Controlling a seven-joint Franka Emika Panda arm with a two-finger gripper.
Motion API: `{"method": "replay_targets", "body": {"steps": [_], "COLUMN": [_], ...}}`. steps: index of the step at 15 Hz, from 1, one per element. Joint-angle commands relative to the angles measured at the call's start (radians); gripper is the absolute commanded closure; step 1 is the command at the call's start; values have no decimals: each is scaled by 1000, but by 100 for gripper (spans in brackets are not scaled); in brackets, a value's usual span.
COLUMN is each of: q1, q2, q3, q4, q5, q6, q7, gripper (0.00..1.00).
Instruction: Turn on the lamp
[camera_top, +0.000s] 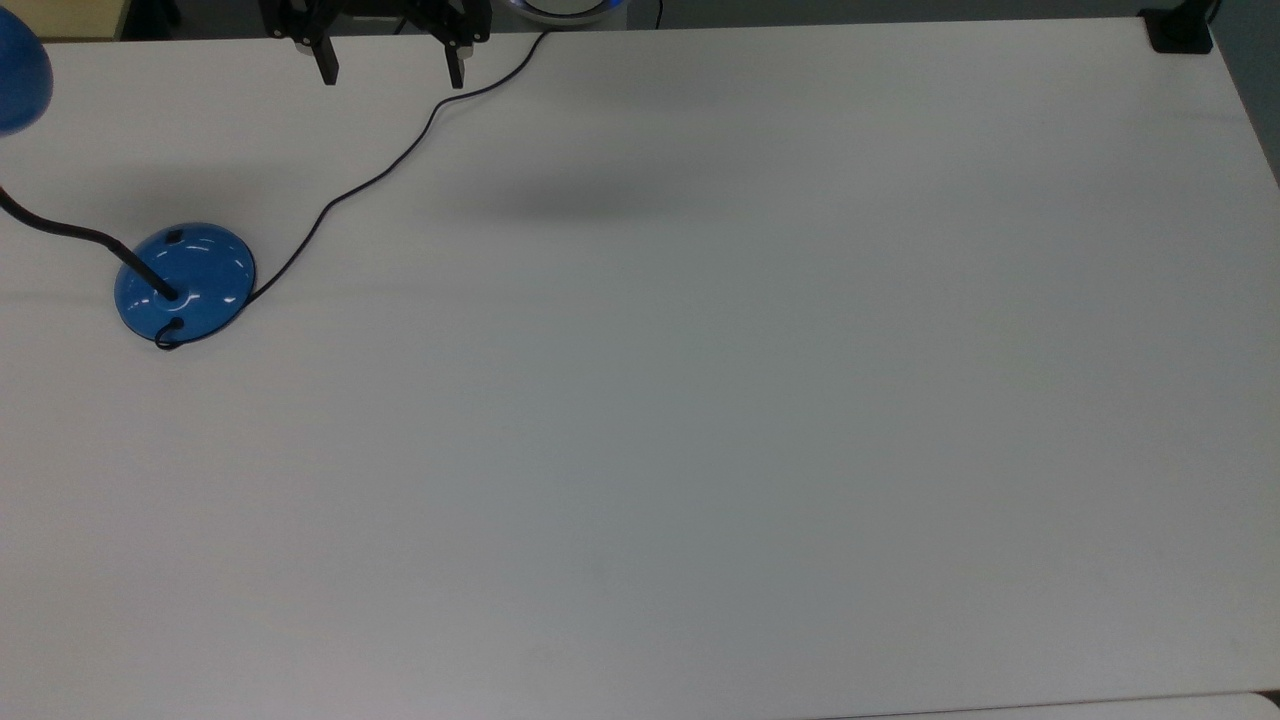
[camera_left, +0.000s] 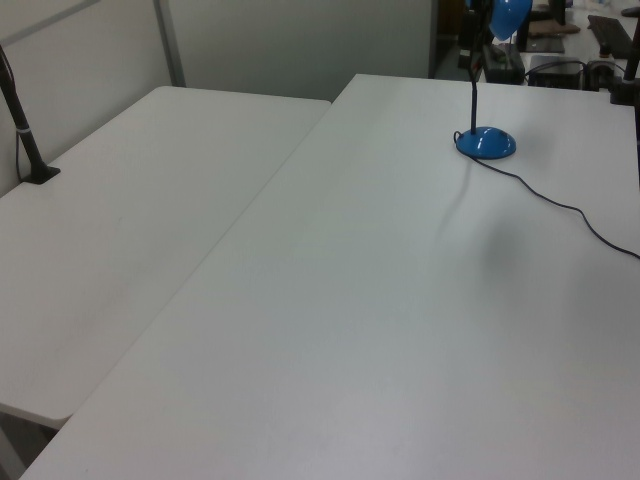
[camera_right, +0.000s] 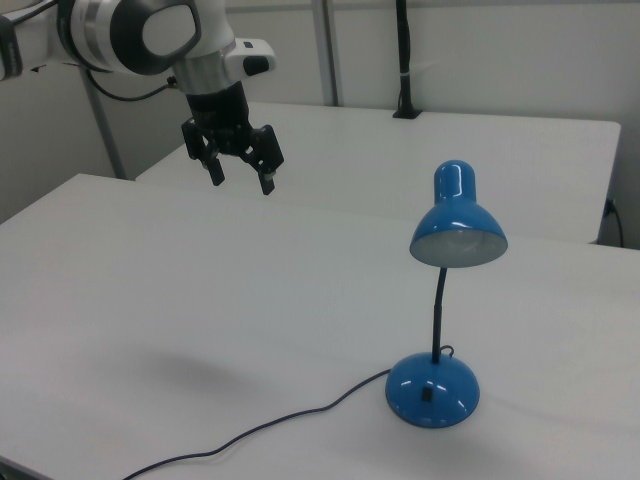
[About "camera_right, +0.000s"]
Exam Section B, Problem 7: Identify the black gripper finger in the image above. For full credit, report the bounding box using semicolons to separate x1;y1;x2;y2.
239;124;286;197
180;118;225;188

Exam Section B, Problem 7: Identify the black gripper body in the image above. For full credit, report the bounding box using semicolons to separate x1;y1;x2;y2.
185;82;254;157

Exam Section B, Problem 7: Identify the blue gooseneck desk lamp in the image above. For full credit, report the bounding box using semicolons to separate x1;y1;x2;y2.
384;159;510;430

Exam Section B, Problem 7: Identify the white adjacent table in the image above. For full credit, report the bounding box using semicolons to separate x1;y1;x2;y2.
134;101;622;246

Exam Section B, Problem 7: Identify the black robot wrist cable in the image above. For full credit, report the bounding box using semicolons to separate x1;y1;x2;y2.
85;67;180;103

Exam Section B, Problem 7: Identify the grey metal frame post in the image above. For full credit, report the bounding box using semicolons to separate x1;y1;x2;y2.
315;0;343;107
79;67;126;180

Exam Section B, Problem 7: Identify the black camera stand pole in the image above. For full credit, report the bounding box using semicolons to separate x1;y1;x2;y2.
392;0;425;120

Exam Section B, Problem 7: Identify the black lamp power cord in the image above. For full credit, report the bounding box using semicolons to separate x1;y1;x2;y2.
122;344;457;480

